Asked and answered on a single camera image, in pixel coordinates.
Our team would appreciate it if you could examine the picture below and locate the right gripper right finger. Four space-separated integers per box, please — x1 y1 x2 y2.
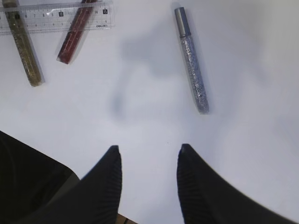
177 144 292 224

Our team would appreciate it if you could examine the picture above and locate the red glitter pen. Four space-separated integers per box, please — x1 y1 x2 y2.
57 7 93 64

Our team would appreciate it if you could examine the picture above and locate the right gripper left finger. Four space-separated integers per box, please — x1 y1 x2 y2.
14 145 122 224

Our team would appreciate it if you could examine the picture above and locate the gold glitter pen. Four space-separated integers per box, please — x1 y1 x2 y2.
5 10 44 87

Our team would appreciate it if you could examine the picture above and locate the clear plastic ruler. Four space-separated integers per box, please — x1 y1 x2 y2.
0 1 115 36

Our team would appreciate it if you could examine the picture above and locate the silver glitter pen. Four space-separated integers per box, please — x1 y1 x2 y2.
174 7 209 114

